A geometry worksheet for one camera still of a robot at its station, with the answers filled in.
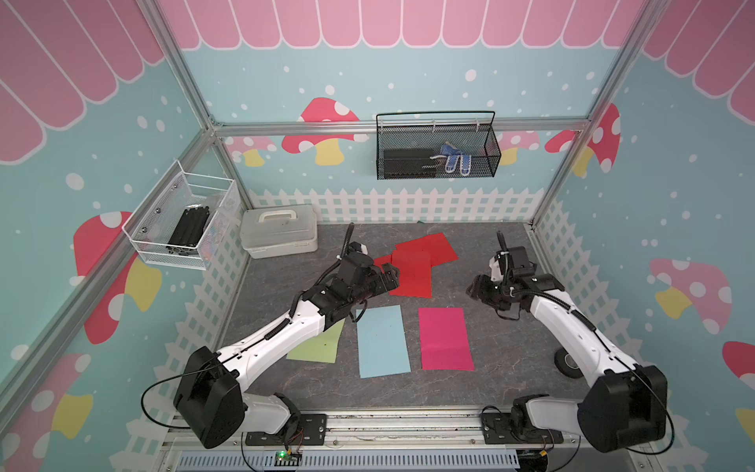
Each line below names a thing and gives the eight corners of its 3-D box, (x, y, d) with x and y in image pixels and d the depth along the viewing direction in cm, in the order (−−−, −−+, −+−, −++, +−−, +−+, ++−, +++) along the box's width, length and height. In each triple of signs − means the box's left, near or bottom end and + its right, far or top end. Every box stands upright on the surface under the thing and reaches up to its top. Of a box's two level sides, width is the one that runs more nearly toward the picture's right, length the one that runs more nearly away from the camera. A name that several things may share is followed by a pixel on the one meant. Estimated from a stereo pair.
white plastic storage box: (244, 260, 112) (230, 237, 102) (259, 223, 124) (247, 200, 114) (315, 260, 112) (308, 237, 102) (322, 223, 124) (317, 199, 114)
